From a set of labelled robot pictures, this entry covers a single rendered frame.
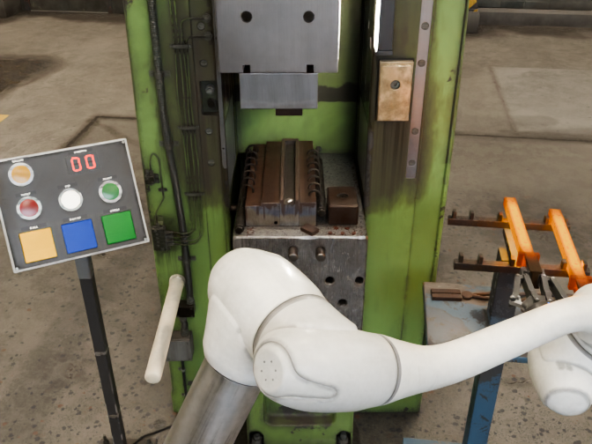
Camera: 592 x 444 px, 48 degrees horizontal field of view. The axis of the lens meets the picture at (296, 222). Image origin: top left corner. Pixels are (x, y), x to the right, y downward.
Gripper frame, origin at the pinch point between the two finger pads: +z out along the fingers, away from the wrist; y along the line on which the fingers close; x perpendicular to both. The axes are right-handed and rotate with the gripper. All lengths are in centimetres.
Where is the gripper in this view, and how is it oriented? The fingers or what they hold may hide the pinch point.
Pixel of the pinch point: (530, 269)
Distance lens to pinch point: 158.4
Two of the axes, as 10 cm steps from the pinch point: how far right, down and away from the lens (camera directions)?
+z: 1.4, -4.9, 8.6
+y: 9.9, 0.8, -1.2
